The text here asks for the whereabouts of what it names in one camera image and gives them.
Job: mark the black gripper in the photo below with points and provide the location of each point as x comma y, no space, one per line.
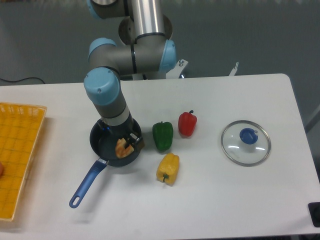
130,130

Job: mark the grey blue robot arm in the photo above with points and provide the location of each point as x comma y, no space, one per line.
150,52

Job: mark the green bell pepper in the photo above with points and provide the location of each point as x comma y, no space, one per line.
163,135

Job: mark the yellow bell pepper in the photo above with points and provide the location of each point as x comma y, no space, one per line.
168,169

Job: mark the red bell pepper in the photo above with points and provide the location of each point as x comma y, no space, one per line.
187,123

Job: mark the glass lid blue knob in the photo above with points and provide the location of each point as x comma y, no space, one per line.
245,143

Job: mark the yellow woven basket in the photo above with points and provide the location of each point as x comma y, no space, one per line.
20,125

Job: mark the black object table corner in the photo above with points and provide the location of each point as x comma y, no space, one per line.
314,210

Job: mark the dark pot blue handle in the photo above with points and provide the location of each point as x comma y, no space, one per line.
103,144

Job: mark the right table clamp bracket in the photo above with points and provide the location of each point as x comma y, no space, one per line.
234,70

